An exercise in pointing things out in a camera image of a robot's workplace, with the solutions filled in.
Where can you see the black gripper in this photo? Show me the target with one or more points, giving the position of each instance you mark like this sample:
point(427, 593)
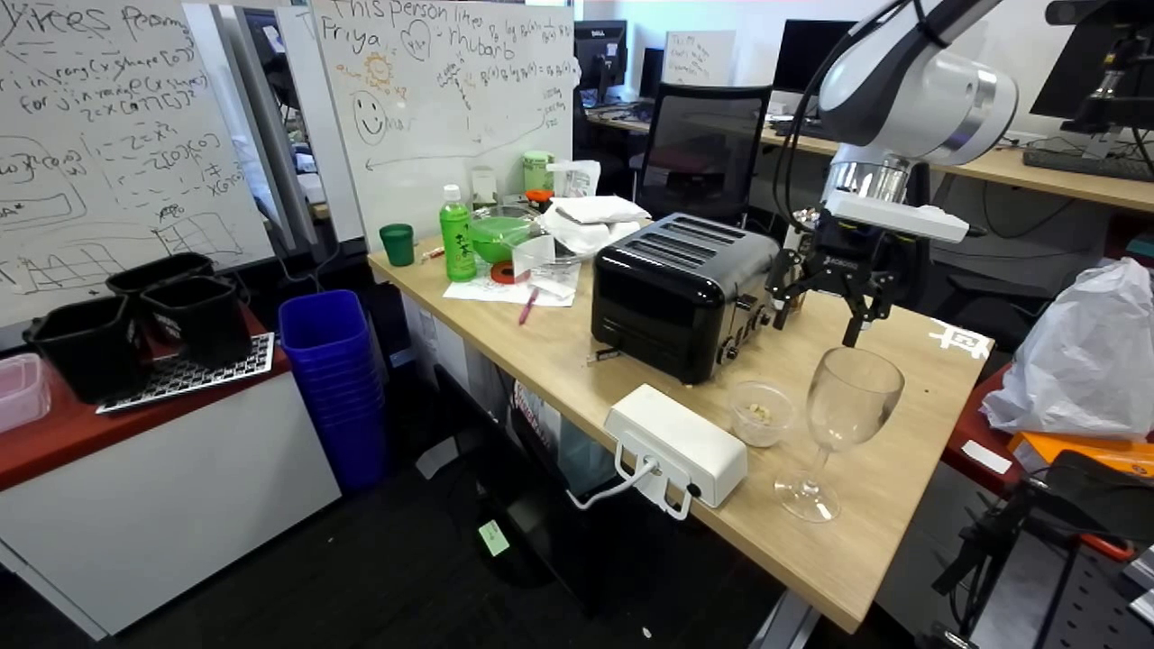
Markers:
point(859, 256)

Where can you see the clear plastic bowl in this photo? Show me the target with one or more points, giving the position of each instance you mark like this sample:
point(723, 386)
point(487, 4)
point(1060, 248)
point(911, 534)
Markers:
point(763, 416)

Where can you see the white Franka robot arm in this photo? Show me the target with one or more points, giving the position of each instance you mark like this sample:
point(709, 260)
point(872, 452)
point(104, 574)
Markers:
point(914, 92)

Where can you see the clear wine glass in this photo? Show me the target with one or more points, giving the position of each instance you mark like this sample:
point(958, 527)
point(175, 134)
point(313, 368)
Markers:
point(848, 402)

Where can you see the black four-slot toaster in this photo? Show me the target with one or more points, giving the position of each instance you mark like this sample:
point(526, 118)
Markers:
point(679, 292)

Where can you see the white marker sticker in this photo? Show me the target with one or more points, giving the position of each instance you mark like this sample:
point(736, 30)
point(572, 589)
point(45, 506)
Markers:
point(961, 339)

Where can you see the red side table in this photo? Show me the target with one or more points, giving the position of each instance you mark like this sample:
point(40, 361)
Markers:
point(980, 420)

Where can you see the black mesh office chair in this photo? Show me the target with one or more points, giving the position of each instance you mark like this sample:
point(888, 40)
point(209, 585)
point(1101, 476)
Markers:
point(703, 151)

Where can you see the white rectangular box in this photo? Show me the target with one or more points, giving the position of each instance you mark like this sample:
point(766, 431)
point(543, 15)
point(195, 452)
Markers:
point(677, 447)

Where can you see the white label tag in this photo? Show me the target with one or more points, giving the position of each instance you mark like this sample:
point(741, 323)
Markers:
point(988, 461)

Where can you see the white styrofoam tray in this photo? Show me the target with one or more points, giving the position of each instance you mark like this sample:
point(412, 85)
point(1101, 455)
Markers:
point(590, 219)

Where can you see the black computer monitor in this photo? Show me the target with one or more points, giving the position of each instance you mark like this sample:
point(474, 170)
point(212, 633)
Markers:
point(602, 56)
point(800, 56)

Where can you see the white plastic bag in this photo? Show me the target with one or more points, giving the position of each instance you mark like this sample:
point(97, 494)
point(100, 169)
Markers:
point(1084, 355)

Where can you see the wooden office desk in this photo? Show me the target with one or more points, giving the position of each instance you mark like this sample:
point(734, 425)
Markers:
point(1060, 173)

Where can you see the red pen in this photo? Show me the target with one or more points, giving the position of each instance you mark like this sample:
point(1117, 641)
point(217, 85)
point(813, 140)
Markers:
point(527, 307)

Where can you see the orange flat object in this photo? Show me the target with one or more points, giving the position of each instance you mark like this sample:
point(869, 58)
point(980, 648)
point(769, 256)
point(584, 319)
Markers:
point(1089, 452)

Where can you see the white paper sheet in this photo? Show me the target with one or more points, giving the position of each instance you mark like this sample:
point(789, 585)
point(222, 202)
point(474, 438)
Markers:
point(506, 292)

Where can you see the green plastic bottle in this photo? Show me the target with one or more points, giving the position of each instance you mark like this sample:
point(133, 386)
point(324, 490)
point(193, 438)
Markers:
point(455, 238)

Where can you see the whiteboard with smiley face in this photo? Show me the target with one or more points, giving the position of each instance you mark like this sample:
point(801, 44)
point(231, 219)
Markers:
point(455, 109)

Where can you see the dark green cup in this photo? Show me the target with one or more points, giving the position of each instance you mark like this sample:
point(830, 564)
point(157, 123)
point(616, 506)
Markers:
point(399, 248)

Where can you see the blue bin stack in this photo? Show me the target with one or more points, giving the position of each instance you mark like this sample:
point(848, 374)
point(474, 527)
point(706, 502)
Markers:
point(334, 385)

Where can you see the black plastic pot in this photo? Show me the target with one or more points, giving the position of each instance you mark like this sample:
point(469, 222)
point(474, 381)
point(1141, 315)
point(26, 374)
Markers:
point(88, 349)
point(205, 319)
point(157, 271)

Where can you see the white perforated tray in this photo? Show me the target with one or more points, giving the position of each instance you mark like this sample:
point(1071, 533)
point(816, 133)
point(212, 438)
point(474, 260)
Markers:
point(199, 375)

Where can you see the white cabinet red top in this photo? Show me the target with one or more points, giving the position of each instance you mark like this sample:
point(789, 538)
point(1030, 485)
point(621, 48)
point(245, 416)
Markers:
point(168, 506)

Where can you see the whiteboard with dense writing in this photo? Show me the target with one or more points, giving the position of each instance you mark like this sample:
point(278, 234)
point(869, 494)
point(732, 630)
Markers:
point(109, 145)

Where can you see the pink plastic container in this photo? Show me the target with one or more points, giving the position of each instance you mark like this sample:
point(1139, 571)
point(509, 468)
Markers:
point(22, 390)

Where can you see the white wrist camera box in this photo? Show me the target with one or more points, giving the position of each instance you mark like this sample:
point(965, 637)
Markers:
point(897, 219)

